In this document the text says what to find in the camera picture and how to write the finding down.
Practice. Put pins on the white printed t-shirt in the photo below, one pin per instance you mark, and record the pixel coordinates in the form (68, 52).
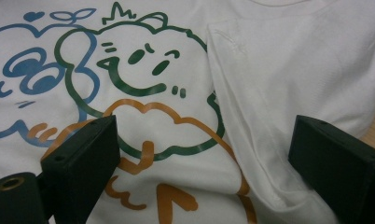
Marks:
(269, 77)

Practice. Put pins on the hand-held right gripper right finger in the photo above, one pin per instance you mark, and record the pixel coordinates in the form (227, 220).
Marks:
(341, 165)

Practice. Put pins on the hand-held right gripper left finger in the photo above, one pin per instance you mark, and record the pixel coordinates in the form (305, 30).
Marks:
(80, 161)

